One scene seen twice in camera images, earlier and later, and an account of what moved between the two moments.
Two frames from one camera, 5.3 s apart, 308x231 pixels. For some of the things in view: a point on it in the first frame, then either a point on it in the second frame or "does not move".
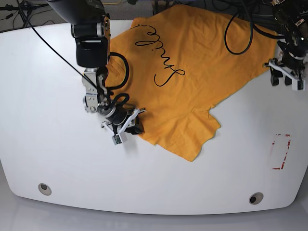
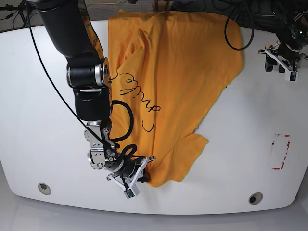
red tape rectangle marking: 281,167 does not move
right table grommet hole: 256,198 does not move
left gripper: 137,129 → 128,177
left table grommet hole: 44,189 does not move
